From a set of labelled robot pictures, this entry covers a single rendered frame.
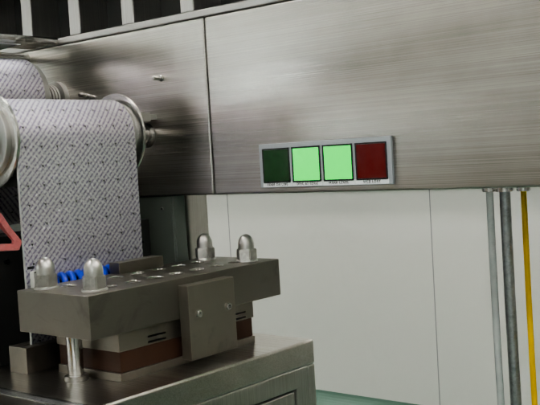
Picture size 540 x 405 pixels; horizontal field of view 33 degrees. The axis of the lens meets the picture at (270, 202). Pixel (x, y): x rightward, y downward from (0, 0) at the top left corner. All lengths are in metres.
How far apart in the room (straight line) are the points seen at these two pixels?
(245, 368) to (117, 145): 0.43
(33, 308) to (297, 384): 0.44
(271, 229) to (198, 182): 2.96
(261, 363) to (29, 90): 0.67
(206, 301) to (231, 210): 3.33
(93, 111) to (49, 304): 0.37
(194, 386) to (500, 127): 0.55
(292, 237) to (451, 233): 0.87
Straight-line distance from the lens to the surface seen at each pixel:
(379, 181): 1.34
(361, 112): 1.37
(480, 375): 4.02
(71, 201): 1.47
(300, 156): 1.43
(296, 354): 1.48
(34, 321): 1.35
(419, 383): 4.18
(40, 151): 1.44
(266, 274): 1.50
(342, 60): 1.39
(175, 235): 1.65
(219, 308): 1.39
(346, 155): 1.37
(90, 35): 1.80
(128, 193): 1.55
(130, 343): 1.31
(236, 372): 1.37
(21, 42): 1.82
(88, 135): 1.50
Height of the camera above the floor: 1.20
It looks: 3 degrees down
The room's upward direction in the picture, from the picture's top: 3 degrees counter-clockwise
